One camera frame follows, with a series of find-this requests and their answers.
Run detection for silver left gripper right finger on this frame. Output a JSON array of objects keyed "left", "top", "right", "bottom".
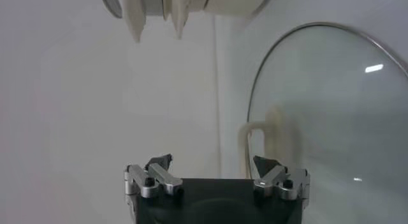
[{"left": 251, "top": 154, "right": 310, "bottom": 202}]

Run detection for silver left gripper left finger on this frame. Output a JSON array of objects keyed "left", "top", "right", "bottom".
[{"left": 123, "top": 153, "right": 185, "bottom": 200}]

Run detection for glass lid with white handle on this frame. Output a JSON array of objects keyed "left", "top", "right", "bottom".
[{"left": 238, "top": 20, "right": 408, "bottom": 224}]

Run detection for stainless steel steamer insert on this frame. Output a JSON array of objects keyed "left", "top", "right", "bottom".
[{"left": 97, "top": 0, "right": 167, "bottom": 43}]

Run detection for white electric cooker base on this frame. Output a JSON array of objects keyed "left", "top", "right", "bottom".
[{"left": 162, "top": 0, "right": 277, "bottom": 40}]

